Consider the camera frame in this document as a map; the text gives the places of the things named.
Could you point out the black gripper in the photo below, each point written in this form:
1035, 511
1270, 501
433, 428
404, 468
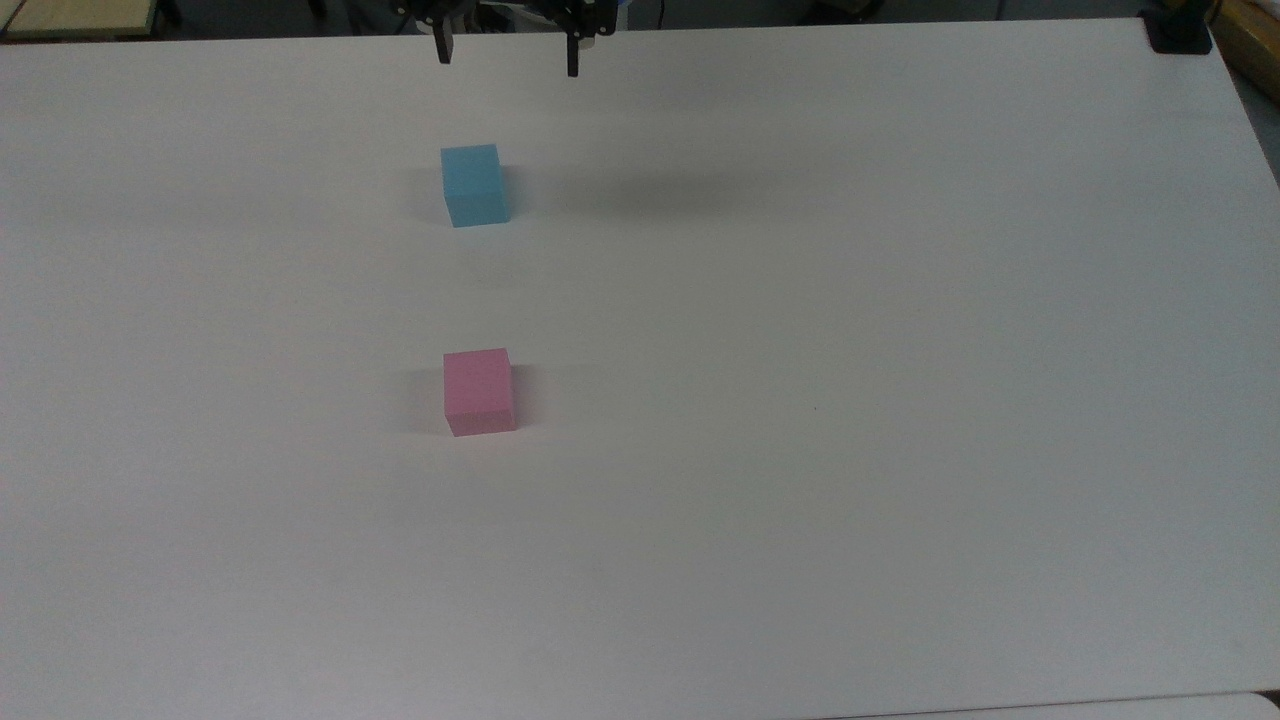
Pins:
500, 8

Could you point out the blue cube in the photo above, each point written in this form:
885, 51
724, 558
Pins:
474, 188

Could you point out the pink cube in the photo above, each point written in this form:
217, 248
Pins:
480, 395

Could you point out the yellow table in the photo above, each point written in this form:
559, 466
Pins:
70, 15

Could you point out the wooden board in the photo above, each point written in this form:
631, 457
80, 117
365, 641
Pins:
1250, 40

